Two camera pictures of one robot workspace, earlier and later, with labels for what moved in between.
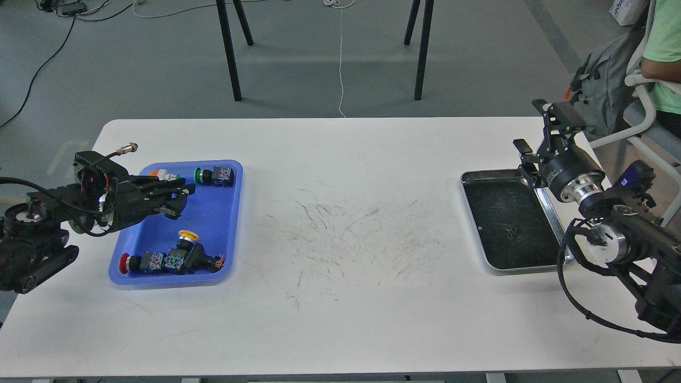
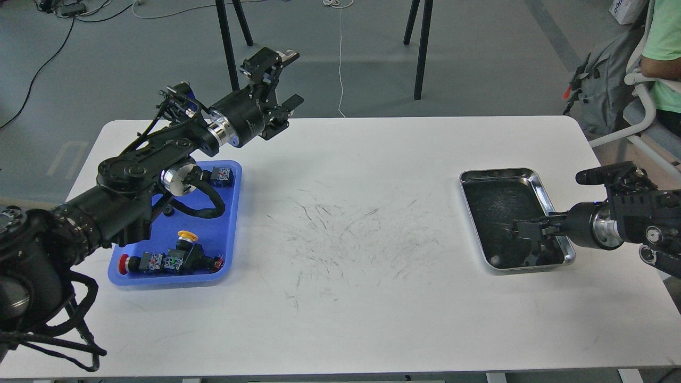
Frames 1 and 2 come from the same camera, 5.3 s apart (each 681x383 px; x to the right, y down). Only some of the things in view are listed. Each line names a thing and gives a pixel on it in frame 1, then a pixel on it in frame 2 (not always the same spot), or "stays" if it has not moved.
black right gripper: (572, 175) -> (592, 225)
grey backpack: (599, 87) stays
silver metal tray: (516, 227) stays
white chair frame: (649, 152) stays
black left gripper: (134, 198) -> (242, 118)
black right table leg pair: (424, 40) stays
